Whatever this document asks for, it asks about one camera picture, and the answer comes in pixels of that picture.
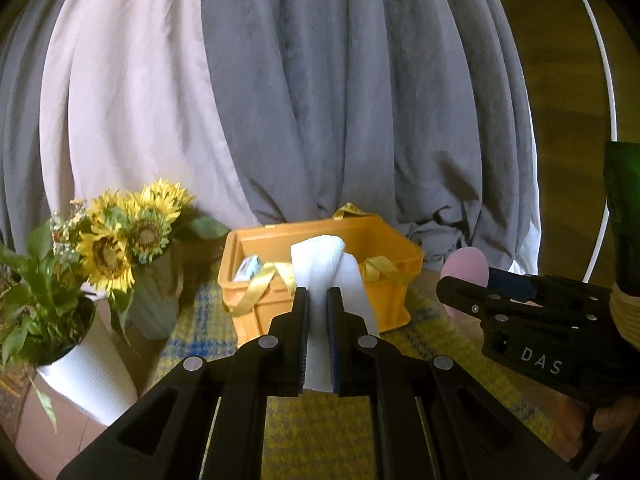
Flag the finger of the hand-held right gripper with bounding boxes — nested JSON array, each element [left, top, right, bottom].
[[489, 266, 612, 307], [436, 276, 608, 326]]

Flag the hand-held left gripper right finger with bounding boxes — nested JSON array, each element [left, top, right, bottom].
[[326, 286, 583, 480]]

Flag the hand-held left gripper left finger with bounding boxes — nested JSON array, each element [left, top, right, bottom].
[[55, 286, 312, 480]]

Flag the pink egg-shaped sponge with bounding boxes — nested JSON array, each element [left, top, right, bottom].
[[440, 247, 488, 318]]

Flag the white towel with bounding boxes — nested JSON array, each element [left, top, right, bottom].
[[290, 234, 381, 393]]

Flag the orange plastic basket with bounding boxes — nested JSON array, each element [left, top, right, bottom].
[[217, 202, 426, 351]]

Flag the printed fabric pouch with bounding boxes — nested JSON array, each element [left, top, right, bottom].
[[234, 255, 263, 283]]

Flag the person's right hand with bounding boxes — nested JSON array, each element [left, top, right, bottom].
[[592, 400, 640, 436]]

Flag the yellow blue woven mat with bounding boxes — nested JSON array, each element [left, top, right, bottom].
[[150, 280, 556, 480]]

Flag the white curtain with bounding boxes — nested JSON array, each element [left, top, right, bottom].
[[39, 0, 261, 231], [505, 35, 545, 273]]

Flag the green ribbed vase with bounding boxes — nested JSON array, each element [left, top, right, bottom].
[[127, 255, 181, 340]]

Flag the sunflower bouquet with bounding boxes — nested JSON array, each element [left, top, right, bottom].
[[50, 178, 231, 331]]

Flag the white plant pot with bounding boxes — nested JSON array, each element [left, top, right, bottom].
[[35, 300, 138, 426]]

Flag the grey curtain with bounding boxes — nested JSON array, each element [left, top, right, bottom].
[[0, 0, 533, 281]]

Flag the green leafy plant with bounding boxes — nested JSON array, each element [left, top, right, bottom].
[[0, 220, 96, 433]]

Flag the white cable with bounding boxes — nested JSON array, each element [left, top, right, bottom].
[[560, 0, 621, 281]]

